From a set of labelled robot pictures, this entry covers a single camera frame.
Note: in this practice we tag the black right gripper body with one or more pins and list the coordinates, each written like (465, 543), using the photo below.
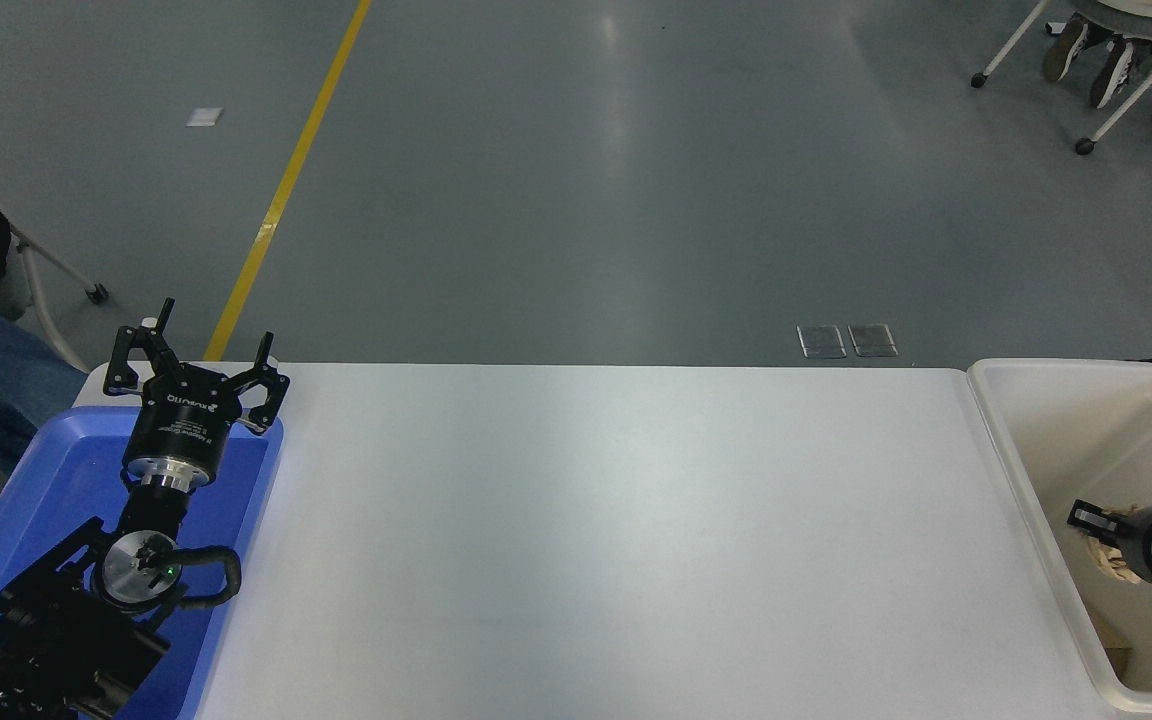
(1138, 545)

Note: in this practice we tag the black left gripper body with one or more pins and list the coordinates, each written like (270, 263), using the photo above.
(181, 425)

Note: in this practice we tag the tan paper ball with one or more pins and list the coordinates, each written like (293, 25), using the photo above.
(1111, 562)

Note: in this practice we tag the large pale plastic bin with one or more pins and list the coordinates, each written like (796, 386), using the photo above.
(1066, 440)

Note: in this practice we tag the white wheeled chair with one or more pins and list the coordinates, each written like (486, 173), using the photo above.
(31, 290)
(1011, 40)

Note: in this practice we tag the blue plastic tray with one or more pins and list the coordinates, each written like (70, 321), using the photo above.
(56, 470)

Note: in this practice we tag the white paper scrap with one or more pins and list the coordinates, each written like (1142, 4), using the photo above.
(204, 117)

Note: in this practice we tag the metal floor outlet plate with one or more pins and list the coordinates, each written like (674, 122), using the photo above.
(822, 341)
(873, 340)

